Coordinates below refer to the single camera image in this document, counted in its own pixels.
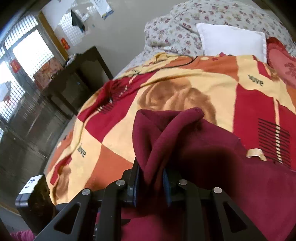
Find red heart cushion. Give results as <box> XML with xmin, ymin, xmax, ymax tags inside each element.
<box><xmin>266</xmin><ymin>37</ymin><xmax>295</xmax><ymax>89</ymax></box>

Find dark cloth hanging on wall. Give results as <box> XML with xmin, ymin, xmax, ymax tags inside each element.
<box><xmin>71</xmin><ymin>11</ymin><xmax>85</xmax><ymax>33</ymax></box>

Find dark wooden desk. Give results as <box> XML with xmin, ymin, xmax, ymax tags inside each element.
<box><xmin>43</xmin><ymin>46</ymin><xmax>113</xmax><ymax>119</ymax></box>

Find white wall calendar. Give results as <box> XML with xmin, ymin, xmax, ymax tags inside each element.
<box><xmin>90</xmin><ymin>0</ymin><xmax>113</xmax><ymax>20</ymax></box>

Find barred window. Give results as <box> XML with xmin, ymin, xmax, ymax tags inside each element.
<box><xmin>1</xmin><ymin>15</ymin><xmax>54</xmax><ymax>134</ymax></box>

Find red orange patterned blanket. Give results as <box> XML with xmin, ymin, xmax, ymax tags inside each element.
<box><xmin>46</xmin><ymin>53</ymin><xmax>295</xmax><ymax>204</ymax></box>

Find maroon garment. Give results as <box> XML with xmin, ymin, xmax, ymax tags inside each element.
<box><xmin>117</xmin><ymin>108</ymin><xmax>295</xmax><ymax>240</ymax></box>

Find white pillow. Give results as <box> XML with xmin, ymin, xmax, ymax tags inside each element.
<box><xmin>196</xmin><ymin>23</ymin><xmax>267</xmax><ymax>63</ymax></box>

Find floral quilt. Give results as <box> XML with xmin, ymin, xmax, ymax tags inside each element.
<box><xmin>116</xmin><ymin>1</ymin><xmax>295</xmax><ymax>78</ymax></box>

